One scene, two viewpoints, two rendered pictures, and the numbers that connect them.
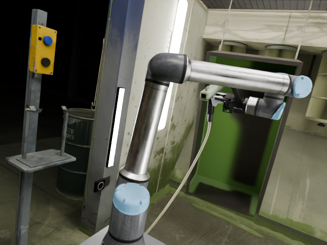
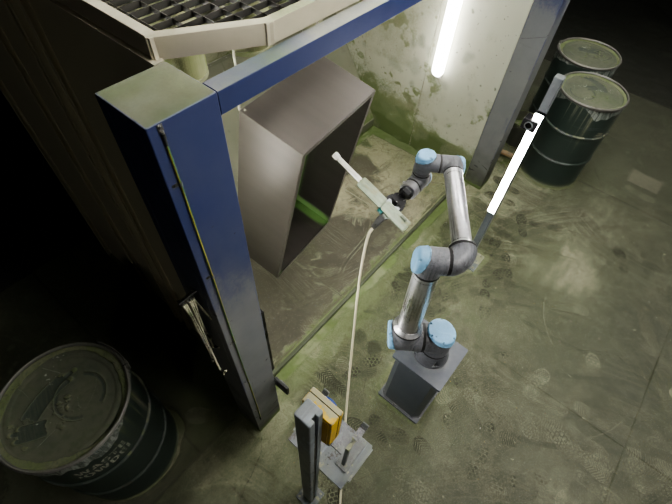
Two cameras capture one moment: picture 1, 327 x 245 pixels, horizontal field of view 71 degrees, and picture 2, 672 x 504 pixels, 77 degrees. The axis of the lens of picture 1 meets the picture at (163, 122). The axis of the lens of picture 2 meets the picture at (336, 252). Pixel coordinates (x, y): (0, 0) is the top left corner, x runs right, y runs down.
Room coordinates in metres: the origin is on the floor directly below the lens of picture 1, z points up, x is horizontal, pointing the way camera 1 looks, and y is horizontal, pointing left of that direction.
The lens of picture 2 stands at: (1.29, 1.13, 2.82)
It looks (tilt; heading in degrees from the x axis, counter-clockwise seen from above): 53 degrees down; 279
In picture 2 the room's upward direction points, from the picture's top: 4 degrees clockwise
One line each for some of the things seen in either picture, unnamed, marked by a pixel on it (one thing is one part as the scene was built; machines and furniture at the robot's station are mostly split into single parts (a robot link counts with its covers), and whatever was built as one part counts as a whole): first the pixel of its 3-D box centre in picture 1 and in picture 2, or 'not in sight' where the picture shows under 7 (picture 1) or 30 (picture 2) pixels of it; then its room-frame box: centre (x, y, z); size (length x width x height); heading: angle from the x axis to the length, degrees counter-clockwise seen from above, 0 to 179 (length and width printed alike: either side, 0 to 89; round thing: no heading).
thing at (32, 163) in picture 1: (47, 133); (334, 429); (1.31, 0.67, 0.95); 0.26 x 0.15 x 0.32; 152
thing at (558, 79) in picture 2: not in sight; (504, 187); (0.53, -1.16, 0.82); 0.05 x 0.05 x 1.64; 62
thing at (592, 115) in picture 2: not in sight; (568, 132); (-0.23, -2.50, 0.44); 0.59 x 0.58 x 0.89; 77
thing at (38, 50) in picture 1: (43, 50); (321, 418); (1.36, 0.76, 1.42); 0.12 x 0.06 x 0.26; 152
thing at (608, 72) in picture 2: not in sight; (566, 94); (-0.28, -3.15, 0.44); 0.59 x 0.58 x 0.89; 144
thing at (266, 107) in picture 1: (269, 108); (418, 180); (1.15, -0.50, 1.34); 0.12 x 0.09 x 0.10; 63
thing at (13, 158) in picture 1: (42, 159); (330, 442); (1.32, 0.68, 0.78); 0.31 x 0.23 x 0.01; 152
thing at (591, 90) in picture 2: not in sight; (593, 91); (-0.23, -2.50, 0.86); 0.54 x 0.54 x 0.01
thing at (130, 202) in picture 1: (129, 208); (437, 337); (0.90, 0.07, 0.83); 0.17 x 0.15 x 0.18; 9
